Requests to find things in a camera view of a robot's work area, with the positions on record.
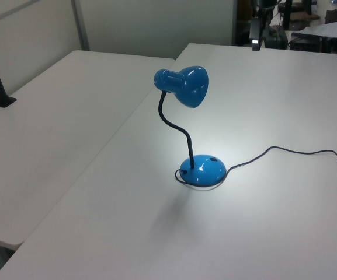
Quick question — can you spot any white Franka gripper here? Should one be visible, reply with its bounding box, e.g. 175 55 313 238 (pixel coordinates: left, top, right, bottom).
249 16 267 52

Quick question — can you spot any blue gooseneck desk lamp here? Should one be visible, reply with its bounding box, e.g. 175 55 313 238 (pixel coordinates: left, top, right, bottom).
152 65 228 188

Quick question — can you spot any black monitor stand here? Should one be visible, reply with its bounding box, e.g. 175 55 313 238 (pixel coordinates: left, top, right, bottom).
281 0 294 30

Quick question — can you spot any black equipment box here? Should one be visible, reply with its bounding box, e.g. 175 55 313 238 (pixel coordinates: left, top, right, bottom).
290 31 337 54

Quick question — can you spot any white paper sheet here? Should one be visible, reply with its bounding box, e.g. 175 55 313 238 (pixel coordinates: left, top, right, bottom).
301 19 337 39

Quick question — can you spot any dark office chair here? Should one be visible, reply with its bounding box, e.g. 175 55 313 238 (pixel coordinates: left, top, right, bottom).
324 8 337 25

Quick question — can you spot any white adjacent table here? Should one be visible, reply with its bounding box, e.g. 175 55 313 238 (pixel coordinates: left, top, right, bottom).
0 50 177 247

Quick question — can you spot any black lamp power cable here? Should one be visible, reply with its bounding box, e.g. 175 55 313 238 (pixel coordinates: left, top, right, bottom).
174 146 337 192

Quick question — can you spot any grey metal partition post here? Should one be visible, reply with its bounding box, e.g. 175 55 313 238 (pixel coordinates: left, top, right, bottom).
70 0 91 52

